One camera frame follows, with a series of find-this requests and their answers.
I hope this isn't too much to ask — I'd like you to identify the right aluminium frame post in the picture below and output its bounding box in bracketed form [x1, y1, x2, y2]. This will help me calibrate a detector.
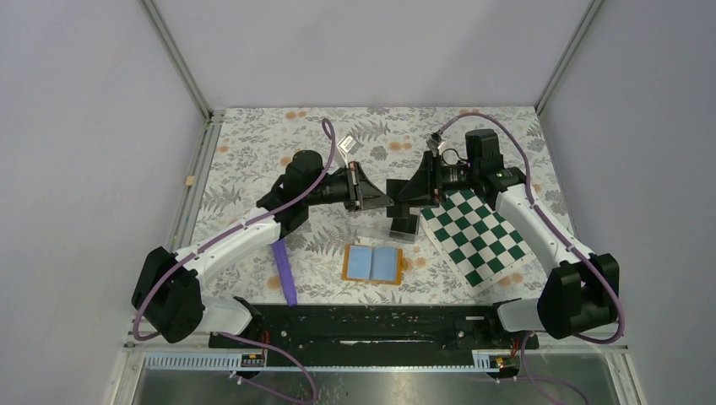
[534, 0, 605, 116]

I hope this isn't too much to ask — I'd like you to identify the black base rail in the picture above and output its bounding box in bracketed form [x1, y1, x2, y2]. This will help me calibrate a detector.
[209, 304, 540, 368]

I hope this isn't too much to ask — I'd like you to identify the clear acrylic card box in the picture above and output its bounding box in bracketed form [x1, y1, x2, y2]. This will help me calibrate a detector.
[347, 208, 406, 243]

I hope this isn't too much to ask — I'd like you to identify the black credit card stack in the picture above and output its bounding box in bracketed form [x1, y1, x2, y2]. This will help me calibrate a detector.
[388, 214, 420, 243]

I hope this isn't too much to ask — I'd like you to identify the orange leather card holder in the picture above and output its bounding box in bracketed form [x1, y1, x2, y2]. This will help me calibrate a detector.
[341, 245, 404, 285]

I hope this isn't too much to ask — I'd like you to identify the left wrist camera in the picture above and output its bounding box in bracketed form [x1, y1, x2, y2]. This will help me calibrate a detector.
[337, 135, 357, 154]

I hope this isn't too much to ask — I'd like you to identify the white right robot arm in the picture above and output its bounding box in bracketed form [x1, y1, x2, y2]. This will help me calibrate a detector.
[386, 129, 625, 348]

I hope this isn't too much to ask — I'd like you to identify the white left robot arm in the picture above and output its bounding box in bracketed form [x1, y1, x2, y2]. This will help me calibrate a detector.
[131, 150, 393, 347]

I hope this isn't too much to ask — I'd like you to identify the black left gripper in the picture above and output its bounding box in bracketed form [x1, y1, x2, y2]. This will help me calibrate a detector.
[305, 161, 394, 213]

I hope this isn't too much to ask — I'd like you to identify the green white chessboard mat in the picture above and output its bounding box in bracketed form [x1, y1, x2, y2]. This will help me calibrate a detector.
[420, 190, 542, 293]

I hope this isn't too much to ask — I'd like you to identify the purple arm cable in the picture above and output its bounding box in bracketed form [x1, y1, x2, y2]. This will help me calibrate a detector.
[436, 112, 625, 345]
[131, 117, 337, 343]

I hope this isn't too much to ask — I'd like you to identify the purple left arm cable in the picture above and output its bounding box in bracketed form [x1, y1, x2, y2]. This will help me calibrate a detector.
[131, 117, 337, 343]

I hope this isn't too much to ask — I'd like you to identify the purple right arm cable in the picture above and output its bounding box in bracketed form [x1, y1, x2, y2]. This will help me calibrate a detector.
[436, 112, 625, 345]

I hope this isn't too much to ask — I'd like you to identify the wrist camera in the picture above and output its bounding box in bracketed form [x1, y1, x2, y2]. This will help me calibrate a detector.
[426, 132, 444, 154]
[337, 135, 357, 154]

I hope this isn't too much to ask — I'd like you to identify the floral patterned table mat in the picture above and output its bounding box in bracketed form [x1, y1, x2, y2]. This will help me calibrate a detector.
[173, 106, 571, 305]

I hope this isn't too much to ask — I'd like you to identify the aluminium frame post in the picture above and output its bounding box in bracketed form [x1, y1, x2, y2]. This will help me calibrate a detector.
[534, 0, 605, 116]
[138, 0, 214, 121]

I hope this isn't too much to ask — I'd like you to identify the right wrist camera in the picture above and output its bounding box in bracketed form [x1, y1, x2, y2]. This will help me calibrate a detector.
[426, 132, 444, 154]

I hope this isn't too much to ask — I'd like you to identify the left aluminium frame post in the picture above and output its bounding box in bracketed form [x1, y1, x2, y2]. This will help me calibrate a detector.
[138, 0, 214, 121]

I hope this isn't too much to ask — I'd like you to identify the purple marker pen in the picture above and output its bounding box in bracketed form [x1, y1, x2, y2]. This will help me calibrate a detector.
[271, 240, 298, 307]

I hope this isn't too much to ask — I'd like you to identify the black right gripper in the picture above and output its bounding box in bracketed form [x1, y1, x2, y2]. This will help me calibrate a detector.
[395, 150, 480, 209]

